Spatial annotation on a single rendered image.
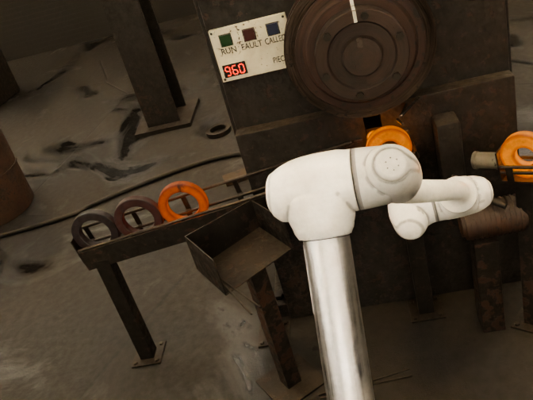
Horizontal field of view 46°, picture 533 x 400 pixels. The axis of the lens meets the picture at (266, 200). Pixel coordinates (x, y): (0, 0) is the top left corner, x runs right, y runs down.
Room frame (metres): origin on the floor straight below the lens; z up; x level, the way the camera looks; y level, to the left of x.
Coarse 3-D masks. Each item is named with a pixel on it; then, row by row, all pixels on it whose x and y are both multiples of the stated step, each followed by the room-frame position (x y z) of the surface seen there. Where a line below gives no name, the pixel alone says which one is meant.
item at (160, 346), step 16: (416, 240) 1.86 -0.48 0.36; (416, 256) 1.87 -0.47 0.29; (112, 272) 2.08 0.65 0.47; (416, 272) 1.87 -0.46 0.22; (112, 288) 2.08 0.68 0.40; (128, 288) 2.13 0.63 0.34; (416, 288) 1.87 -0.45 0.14; (128, 304) 2.08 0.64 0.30; (416, 304) 1.93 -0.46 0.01; (432, 304) 1.86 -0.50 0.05; (128, 320) 2.08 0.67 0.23; (288, 320) 2.06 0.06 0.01; (416, 320) 1.85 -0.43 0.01; (432, 320) 1.83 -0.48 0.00; (144, 336) 2.08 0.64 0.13; (288, 336) 1.97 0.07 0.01; (144, 352) 2.08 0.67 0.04; (160, 352) 2.10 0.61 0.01
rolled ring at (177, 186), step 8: (168, 184) 2.07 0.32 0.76; (176, 184) 2.04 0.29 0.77; (184, 184) 2.04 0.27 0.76; (192, 184) 2.05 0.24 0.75; (168, 192) 2.05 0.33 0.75; (176, 192) 2.04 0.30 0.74; (184, 192) 2.04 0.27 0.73; (192, 192) 2.03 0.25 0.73; (200, 192) 2.03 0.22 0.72; (160, 200) 2.05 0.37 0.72; (200, 200) 2.03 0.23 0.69; (208, 200) 2.05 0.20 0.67; (160, 208) 2.05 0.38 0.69; (168, 208) 2.06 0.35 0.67; (200, 208) 2.03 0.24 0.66; (208, 208) 2.05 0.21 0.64; (168, 216) 2.05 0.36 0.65; (176, 216) 2.06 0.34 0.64; (184, 216) 2.07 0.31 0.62
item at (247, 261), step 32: (224, 224) 1.82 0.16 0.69; (256, 224) 1.86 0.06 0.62; (192, 256) 1.76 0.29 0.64; (224, 256) 1.77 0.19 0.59; (256, 256) 1.71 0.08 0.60; (224, 288) 1.61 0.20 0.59; (256, 288) 1.69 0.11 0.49; (288, 352) 1.71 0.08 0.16; (288, 384) 1.69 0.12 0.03; (320, 384) 1.67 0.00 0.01
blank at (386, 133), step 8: (384, 128) 1.91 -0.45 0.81; (392, 128) 1.90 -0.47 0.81; (400, 128) 1.91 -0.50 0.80; (376, 136) 1.90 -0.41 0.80; (384, 136) 1.90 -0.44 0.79; (392, 136) 1.89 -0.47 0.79; (400, 136) 1.89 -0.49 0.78; (408, 136) 1.90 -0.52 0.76; (368, 144) 1.91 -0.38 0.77; (376, 144) 1.90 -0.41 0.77; (400, 144) 1.89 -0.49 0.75; (408, 144) 1.88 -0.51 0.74
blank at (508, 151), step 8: (512, 136) 1.69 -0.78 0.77; (520, 136) 1.66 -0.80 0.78; (528, 136) 1.65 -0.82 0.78; (504, 144) 1.70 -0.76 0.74; (512, 144) 1.68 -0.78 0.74; (520, 144) 1.67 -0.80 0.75; (528, 144) 1.65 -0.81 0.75; (504, 152) 1.70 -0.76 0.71; (512, 152) 1.68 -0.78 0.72; (504, 160) 1.70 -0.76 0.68; (512, 160) 1.69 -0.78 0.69; (520, 160) 1.69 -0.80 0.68; (520, 176) 1.67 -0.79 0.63; (528, 176) 1.65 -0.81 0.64
